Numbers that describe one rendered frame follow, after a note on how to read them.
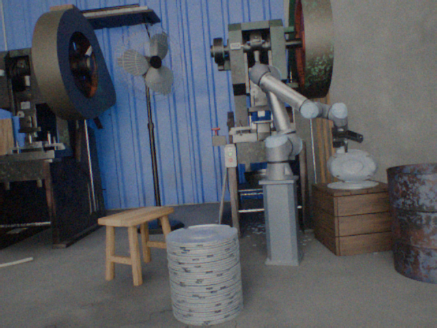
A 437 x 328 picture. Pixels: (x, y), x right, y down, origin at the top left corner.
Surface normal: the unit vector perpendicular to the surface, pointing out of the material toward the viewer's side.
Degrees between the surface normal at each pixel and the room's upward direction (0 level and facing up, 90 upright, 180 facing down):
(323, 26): 92
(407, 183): 92
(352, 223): 90
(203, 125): 90
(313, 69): 127
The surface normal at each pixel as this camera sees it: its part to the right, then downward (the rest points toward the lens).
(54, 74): -0.07, 0.36
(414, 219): -0.78, 0.15
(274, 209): -0.34, 0.11
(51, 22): -0.13, -0.49
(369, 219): 0.06, 0.07
